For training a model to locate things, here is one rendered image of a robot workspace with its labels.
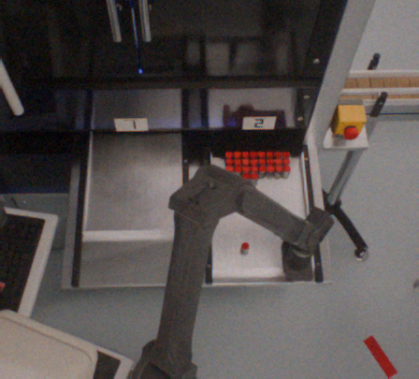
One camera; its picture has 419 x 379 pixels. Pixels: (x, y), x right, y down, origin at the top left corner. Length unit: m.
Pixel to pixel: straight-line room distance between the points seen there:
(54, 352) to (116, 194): 0.69
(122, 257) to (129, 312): 0.89
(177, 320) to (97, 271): 0.60
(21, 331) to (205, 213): 0.40
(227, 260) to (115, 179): 0.39
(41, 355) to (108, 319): 1.42
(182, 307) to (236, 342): 1.43
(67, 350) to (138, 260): 0.56
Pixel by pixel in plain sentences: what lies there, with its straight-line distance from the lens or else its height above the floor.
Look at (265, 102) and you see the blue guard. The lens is 1.59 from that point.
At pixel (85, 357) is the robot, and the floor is 1.33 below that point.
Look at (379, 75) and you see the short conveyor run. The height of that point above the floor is 0.96.
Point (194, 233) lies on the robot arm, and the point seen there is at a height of 1.51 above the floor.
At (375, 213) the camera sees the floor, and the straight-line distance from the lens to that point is 2.76.
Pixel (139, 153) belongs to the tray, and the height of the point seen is 0.88.
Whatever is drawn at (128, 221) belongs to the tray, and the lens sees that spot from 1.69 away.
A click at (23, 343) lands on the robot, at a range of 1.14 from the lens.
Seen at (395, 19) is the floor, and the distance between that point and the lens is 3.39.
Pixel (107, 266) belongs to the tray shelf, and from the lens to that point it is 1.65.
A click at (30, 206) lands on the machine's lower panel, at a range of 2.18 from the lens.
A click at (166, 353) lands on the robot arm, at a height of 1.32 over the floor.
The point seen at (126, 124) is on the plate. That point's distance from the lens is 1.67.
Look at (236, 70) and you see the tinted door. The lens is 1.49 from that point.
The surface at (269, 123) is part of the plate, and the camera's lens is 1.68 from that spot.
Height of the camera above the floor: 2.43
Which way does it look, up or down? 62 degrees down
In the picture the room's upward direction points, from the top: 2 degrees clockwise
